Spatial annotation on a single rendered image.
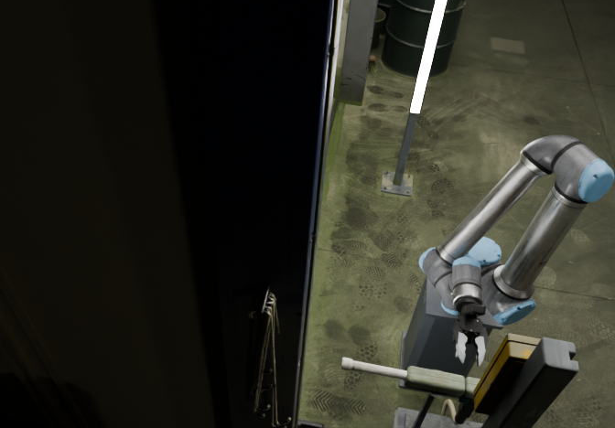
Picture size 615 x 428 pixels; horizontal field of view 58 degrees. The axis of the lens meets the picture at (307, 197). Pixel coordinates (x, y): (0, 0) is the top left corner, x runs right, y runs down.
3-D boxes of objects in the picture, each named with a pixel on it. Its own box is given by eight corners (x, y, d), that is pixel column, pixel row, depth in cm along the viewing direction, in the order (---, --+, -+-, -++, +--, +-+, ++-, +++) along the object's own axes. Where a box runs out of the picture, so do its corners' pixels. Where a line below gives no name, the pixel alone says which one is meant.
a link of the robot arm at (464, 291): (485, 287, 173) (454, 281, 174) (486, 300, 170) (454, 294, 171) (478, 303, 180) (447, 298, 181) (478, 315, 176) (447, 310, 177)
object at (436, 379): (501, 419, 163) (527, 382, 147) (501, 435, 160) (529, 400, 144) (336, 387, 167) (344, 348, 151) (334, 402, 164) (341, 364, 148)
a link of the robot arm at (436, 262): (545, 113, 172) (409, 262, 200) (575, 138, 164) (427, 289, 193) (562, 123, 180) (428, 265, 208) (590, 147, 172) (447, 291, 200)
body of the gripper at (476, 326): (477, 349, 169) (475, 315, 177) (485, 335, 163) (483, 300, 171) (451, 345, 169) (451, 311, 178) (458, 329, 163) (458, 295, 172)
